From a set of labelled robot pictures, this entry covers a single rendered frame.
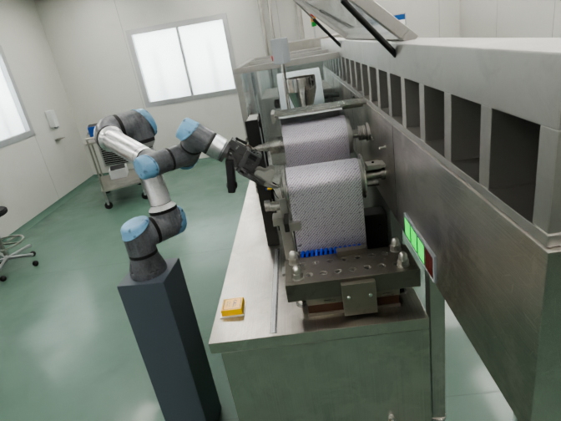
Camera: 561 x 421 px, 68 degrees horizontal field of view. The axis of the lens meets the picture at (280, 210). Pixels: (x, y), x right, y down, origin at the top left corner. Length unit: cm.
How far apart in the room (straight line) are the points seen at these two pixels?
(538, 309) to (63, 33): 740
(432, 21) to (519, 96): 660
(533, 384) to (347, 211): 85
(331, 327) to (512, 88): 89
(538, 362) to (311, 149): 110
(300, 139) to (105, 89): 609
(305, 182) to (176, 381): 113
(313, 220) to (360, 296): 30
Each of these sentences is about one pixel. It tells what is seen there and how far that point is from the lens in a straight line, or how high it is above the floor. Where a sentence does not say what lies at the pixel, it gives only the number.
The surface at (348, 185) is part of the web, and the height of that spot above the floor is 125.
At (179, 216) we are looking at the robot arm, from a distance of 179.
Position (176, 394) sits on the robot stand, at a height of 31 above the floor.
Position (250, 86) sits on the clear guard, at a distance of 231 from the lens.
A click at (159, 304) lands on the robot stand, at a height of 80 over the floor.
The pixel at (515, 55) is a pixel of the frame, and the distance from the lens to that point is 59.
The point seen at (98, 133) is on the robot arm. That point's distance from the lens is 165.
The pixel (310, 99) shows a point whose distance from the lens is 201.
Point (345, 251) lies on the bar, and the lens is 137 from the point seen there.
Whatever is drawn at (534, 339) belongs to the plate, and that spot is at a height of 131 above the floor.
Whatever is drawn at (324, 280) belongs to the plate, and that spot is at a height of 103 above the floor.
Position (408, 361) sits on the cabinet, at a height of 75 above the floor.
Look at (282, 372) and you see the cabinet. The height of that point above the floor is 76.
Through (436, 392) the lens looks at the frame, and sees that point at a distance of 211.
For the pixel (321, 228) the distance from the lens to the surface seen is 139.
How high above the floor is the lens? 171
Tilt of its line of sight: 22 degrees down
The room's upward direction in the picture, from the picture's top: 10 degrees counter-clockwise
